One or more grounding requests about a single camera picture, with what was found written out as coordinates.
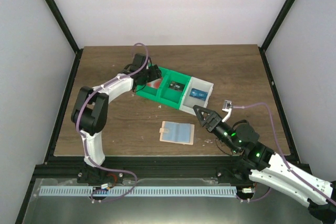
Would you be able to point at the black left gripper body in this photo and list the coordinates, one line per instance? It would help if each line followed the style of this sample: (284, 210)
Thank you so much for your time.
(146, 78)

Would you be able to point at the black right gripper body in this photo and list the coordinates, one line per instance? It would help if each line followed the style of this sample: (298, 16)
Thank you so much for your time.
(219, 132)

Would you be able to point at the beige leather card holder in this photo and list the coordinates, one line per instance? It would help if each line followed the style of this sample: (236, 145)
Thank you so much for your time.
(178, 133)

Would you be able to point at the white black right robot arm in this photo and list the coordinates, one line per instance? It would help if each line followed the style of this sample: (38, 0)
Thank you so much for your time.
(261, 164)

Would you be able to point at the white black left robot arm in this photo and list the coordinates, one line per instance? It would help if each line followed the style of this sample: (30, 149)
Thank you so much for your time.
(91, 107)

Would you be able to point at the black VIP credit card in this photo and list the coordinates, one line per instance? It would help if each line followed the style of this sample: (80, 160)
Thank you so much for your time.
(176, 86)

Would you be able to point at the blue VIP credit card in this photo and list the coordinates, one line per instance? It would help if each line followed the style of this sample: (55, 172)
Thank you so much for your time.
(198, 94)

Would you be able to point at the left green plastic bin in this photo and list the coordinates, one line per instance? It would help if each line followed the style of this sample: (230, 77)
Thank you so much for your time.
(150, 93)

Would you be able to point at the green plastic bin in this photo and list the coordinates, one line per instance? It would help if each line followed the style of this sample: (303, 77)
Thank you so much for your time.
(171, 97)
(150, 93)

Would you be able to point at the middle green plastic bin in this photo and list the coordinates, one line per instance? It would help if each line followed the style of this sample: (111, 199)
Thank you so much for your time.
(171, 97)

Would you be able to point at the white plastic bin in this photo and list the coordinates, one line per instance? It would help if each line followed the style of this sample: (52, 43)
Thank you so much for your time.
(188, 102)

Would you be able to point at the metal sheet front plate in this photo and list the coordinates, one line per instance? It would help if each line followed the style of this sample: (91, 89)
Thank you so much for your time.
(275, 208)

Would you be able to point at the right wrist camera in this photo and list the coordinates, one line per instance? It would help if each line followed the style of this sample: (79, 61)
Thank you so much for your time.
(227, 107)

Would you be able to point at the light blue slotted cable duct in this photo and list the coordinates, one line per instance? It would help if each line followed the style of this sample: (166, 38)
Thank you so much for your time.
(140, 191)

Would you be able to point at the black left frame post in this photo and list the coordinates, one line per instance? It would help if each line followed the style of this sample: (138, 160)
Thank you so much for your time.
(62, 25)

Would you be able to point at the black frame post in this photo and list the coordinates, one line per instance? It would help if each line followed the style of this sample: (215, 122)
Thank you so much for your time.
(286, 7)
(62, 25)

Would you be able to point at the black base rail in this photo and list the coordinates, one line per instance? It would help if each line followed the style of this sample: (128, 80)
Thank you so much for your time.
(226, 169)

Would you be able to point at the black right frame post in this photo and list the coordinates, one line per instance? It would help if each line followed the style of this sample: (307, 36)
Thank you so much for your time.
(286, 7)

